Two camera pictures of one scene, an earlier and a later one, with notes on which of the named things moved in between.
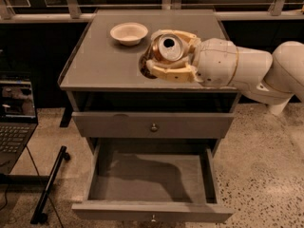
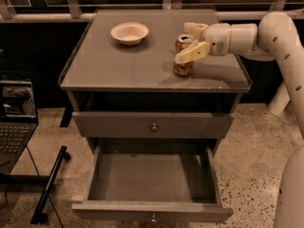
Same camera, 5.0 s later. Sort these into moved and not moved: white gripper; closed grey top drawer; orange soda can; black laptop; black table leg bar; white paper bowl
Moved: orange soda can; white gripper
Not moved: black table leg bar; white paper bowl; black laptop; closed grey top drawer
